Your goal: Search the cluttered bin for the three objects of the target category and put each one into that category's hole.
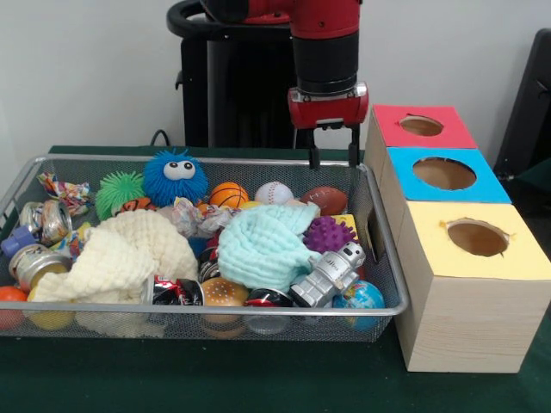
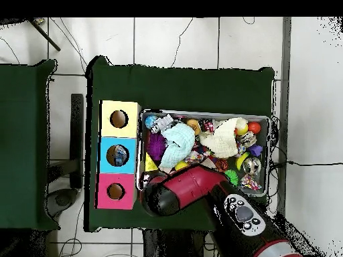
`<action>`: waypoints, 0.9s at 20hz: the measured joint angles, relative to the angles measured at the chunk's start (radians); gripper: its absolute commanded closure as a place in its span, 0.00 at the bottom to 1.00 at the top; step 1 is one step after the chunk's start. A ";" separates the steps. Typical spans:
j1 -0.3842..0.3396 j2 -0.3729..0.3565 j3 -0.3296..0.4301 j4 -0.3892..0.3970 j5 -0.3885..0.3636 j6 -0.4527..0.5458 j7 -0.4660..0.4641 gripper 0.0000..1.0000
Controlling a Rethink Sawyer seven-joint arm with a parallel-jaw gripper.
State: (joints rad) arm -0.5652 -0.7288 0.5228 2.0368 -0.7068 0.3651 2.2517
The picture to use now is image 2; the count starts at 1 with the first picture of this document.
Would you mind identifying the cream waffle cloth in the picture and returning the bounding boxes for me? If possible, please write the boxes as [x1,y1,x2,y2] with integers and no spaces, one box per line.
[198,116,249,159]

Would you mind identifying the crushed clear plastic bottle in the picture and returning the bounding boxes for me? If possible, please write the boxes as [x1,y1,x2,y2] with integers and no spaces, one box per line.
[113,145,129,166]

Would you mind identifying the wooden box three holes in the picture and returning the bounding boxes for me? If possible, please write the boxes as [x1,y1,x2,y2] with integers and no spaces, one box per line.
[94,100,142,210]

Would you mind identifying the mint green waffle cloth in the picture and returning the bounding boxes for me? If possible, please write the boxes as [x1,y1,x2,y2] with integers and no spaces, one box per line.
[159,122,196,171]

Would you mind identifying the purple spiky ball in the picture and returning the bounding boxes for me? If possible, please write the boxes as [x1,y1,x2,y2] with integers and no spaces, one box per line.
[146,133,168,163]

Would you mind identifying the silver toy robot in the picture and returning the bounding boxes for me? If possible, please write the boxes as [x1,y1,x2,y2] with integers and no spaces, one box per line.
[150,113,174,135]

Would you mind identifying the blue globe ball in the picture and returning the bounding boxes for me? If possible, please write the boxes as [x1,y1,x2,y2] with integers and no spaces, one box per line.
[144,115,157,130]

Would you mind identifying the dark green table cloth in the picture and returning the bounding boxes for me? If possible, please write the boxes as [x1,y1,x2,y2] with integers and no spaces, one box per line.
[84,55,275,238]

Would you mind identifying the green spiky rubber ball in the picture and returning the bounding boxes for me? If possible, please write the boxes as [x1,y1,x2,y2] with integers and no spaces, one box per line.
[224,169,239,187]

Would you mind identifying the smooth yellow ball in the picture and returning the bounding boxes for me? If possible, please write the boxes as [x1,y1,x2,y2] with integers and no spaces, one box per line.
[235,124,249,137]

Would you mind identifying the dark green side table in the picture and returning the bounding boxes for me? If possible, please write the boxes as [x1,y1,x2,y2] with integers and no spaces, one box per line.
[0,59,58,231]

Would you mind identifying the black tripod leg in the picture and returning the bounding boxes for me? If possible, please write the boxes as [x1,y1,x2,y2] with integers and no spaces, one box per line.
[26,17,62,52]

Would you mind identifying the shallow wire mesh bin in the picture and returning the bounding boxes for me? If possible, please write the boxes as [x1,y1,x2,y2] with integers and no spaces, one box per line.
[136,108,271,197]

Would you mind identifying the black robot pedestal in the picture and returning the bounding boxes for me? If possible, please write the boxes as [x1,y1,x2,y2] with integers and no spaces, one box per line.
[143,229,215,257]

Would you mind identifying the black floor cable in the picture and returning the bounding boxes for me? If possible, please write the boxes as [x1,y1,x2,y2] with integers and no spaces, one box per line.
[270,159,343,168]

